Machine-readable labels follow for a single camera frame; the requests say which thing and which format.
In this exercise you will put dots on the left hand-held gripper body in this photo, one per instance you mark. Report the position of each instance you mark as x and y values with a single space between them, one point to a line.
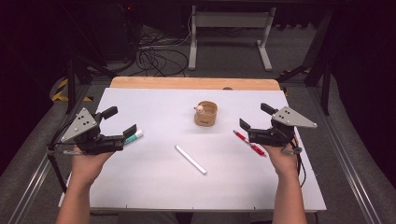
90 141

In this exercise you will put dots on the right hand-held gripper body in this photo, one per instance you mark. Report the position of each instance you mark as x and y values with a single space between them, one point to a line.
274 135

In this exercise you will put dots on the green white glue stick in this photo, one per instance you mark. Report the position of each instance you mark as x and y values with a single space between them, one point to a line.
135 136

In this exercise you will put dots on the red pen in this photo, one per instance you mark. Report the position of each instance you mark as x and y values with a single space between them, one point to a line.
249 143

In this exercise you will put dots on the wooden pen holder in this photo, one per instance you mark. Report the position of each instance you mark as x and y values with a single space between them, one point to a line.
205 115

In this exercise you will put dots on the white pen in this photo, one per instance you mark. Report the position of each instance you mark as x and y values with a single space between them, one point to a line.
190 159

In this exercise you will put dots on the person's left hand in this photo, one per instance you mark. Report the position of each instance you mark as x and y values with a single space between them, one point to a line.
90 165

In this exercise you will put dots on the person's right hand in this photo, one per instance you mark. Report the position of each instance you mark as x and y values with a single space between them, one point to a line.
281 160

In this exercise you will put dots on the black metal stand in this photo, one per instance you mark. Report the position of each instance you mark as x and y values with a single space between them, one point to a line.
325 90
71 84

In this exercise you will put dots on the yellow black hazard tape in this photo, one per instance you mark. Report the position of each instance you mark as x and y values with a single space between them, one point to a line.
59 93

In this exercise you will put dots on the white board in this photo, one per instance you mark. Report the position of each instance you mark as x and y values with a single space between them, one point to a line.
174 186

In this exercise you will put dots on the black cabinet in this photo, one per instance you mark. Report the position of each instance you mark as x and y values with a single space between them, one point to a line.
115 37

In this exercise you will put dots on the grey metal floor rail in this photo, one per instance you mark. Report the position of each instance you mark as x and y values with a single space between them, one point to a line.
348 168
29 193

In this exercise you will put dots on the white metal stand frame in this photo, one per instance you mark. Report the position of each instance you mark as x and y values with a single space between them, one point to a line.
232 20

